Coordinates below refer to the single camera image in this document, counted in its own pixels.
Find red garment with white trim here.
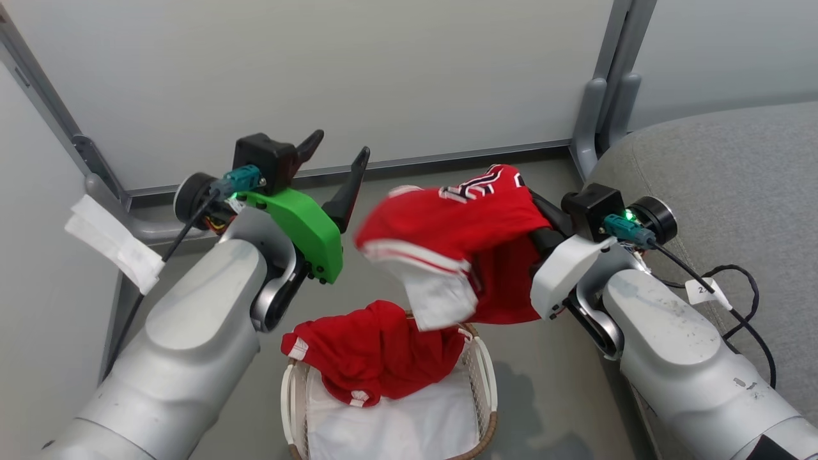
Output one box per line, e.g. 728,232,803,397
281,299,470,408

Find red white basketball jersey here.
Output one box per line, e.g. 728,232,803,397
353,164,553,332

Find white cable tag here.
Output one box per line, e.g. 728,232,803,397
685,277,732,311

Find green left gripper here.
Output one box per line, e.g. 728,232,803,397
243,130,371,284

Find white laundry basket wicker rim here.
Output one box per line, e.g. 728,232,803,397
280,310,499,460

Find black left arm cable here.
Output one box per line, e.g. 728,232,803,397
102,165,263,381

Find grey partition post beside sofa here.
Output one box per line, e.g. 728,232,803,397
571,0,659,183

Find grey fabric sofa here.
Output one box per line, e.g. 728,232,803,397
585,101,818,426

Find grey partition base rail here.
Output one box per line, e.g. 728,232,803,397
128,139,573,208

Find white plastic bag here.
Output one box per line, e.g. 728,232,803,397
305,367,481,460

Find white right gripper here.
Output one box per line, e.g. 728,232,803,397
529,190,618,320

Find grey partition post with tape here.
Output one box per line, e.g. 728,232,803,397
0,6,215,384

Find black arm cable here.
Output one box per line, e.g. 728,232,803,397
102,165,263,381
603,214,778,389

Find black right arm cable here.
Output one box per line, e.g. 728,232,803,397
603,214,778,389

